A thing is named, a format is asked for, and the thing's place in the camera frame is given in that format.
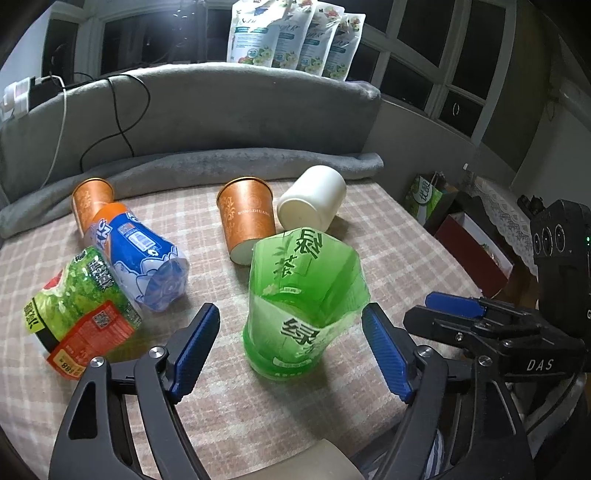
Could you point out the orange paper cup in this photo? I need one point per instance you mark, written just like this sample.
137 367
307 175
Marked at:
90 203
244 219

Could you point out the white plastic cup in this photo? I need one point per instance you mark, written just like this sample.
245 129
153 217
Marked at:
316 201

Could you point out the red box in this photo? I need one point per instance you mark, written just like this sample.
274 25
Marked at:
475 249

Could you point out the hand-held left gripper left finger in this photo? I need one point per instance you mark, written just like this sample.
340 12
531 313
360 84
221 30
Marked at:
196 351

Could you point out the grey padded headboard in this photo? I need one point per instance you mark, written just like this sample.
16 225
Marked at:
221 110

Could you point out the green cut plastic bottle cup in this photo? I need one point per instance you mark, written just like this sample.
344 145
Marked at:
295 318

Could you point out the blue label plastic bottle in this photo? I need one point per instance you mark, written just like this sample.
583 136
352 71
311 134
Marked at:
138 258

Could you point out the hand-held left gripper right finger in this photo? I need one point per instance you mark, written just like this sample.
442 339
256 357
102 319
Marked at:
385 354

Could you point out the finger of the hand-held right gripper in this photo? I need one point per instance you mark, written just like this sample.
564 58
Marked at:
443 325
455 304

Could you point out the white refill pouch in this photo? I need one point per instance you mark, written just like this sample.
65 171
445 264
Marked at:
318 55
256 32
293 46
344 50

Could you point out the white lace cloth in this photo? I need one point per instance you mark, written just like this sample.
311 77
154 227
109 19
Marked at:
503 217

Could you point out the green paper bag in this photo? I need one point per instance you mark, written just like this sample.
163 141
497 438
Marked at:
427 198

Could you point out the plaid blanket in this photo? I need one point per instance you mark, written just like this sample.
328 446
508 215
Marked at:
221 415

